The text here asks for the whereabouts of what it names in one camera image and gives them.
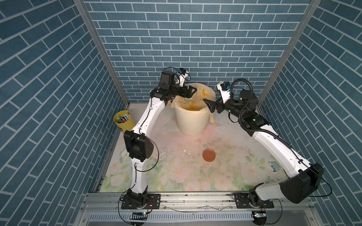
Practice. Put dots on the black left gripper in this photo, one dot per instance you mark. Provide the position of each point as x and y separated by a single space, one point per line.
186 94

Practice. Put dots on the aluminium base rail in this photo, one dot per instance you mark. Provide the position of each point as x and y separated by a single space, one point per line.
284 213

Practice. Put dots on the cream trash bin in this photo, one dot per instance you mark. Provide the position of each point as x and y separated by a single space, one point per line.
193 118

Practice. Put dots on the red-brown jar lid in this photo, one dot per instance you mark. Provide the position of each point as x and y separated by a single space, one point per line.
209 155

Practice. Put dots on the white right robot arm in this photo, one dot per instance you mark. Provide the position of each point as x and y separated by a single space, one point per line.
303 177

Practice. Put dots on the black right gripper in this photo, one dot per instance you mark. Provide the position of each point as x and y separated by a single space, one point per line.
220 105

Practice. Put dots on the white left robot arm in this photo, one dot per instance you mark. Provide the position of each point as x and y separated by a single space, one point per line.
137 141

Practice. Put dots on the white slotted cable duct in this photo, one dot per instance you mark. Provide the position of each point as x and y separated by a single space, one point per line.
172 216

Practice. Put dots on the banana print trash bag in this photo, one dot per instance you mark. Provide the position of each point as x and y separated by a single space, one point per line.
203 96

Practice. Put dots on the glass jar with tea leaves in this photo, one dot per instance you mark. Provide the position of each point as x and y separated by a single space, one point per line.
190 95

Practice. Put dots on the yellow pen cup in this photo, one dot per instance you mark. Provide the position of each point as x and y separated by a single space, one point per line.
124 120

